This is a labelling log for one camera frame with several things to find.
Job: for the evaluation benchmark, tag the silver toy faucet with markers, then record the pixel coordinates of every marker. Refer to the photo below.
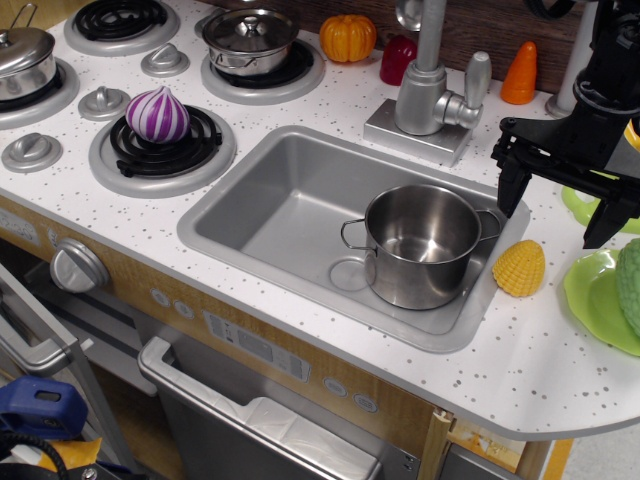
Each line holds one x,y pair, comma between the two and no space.
428,120

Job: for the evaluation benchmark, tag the green plastic plate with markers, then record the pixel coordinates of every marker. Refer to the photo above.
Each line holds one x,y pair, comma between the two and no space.
591,293

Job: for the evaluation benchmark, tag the orange toy pumpkin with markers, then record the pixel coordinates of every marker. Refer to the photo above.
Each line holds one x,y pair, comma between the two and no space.
347,38

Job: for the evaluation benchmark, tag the silver oven door handle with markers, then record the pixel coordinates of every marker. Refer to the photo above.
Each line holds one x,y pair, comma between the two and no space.
31,336

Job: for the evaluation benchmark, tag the grey stove knob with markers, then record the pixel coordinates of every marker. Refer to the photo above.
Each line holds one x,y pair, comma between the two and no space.
31,153
103,104
166,61

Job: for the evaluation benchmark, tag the purple white toy onion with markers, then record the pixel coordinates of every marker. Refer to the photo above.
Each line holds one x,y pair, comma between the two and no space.
158,116

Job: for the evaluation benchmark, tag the back right stove burner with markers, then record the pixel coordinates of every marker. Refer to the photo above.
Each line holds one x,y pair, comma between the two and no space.
300,73

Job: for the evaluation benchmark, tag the silver dishwasher door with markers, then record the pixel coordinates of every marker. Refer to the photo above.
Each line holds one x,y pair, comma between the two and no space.
230,424

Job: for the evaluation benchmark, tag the orange toy carrot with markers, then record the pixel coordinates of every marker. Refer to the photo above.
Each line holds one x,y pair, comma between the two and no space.
520,82

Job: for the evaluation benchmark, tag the grey oven dial knob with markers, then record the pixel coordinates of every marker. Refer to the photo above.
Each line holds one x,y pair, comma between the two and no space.
75,268

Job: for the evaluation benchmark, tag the grey toy sink basin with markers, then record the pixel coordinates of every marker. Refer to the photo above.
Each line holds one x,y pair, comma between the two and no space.
291,211

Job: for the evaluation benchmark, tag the red toy pepper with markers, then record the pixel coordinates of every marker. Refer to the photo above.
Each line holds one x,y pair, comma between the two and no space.
397,55

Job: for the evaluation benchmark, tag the white post with base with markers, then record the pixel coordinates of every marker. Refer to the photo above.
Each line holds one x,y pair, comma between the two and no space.
562,104

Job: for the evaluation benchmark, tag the grey stove knob top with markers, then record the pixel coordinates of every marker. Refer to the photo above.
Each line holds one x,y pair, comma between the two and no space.
166,61

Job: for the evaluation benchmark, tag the front right stove burner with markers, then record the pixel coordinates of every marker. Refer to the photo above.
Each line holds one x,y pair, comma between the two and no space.
125,163

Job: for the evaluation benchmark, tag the front left stove burner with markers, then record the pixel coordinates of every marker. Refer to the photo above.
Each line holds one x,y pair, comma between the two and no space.
38,106

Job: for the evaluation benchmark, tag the stove burner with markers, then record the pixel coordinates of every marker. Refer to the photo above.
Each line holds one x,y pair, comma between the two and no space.
38,106
120,28
300,73
125,163

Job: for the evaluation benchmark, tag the green toy vegetable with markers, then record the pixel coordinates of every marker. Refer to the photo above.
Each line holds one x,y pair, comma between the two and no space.
627,282

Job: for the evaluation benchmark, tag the steel pot at left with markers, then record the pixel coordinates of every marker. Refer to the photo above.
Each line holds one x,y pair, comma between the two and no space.
27,61

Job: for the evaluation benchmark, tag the back left stove burner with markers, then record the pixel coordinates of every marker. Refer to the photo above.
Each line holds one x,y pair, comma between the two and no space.
120,28

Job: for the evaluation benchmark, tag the lidded steel pot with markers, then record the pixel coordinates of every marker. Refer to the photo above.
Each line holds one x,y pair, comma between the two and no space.
250,41

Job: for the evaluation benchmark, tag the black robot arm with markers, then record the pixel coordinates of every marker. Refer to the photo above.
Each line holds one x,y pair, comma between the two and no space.
611,81

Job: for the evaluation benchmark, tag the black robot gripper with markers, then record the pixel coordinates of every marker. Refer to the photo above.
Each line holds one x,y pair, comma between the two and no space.
571,151

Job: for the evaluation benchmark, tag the grey stove knob middle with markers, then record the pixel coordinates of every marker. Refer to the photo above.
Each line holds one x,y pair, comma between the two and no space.
103,104

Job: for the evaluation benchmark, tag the blue clamp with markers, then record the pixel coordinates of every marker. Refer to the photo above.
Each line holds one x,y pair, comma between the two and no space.
46,408

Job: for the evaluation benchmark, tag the yellow toy corn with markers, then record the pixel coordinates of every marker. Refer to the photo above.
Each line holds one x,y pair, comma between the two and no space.
520,270

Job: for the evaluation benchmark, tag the light green toy item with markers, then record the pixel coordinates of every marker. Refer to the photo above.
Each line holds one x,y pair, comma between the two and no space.
583,206

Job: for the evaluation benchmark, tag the grey stove knob bottom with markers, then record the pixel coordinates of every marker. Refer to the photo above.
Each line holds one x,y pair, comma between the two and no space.
31,153

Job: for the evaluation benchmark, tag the steel pot in sink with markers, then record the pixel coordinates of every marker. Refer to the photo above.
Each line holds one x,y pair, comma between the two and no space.
419,241

